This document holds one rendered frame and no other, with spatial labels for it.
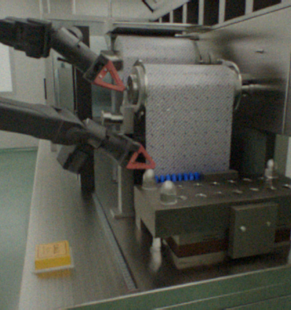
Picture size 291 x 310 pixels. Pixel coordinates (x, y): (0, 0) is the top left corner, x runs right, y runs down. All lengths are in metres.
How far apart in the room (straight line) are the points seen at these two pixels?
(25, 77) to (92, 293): 5.83
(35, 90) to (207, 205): 5.78
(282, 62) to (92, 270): 0.65
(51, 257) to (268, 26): 0.75
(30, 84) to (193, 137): 5.60
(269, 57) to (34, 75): 5.63
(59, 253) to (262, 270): 0.41
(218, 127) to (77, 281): 0.50
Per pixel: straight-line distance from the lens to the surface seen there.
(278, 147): 1.16
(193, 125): 0.83
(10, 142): 6.45
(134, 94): 0.80
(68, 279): 0.68
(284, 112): 0.86
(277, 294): 0.79
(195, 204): 0.66
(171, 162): 0.82
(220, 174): 0.82
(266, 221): 0.73
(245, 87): 0.95
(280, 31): 0.89
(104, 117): 0.84
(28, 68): 6.32
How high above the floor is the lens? 1.27
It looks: 13 degrees down
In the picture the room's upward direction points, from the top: straight up
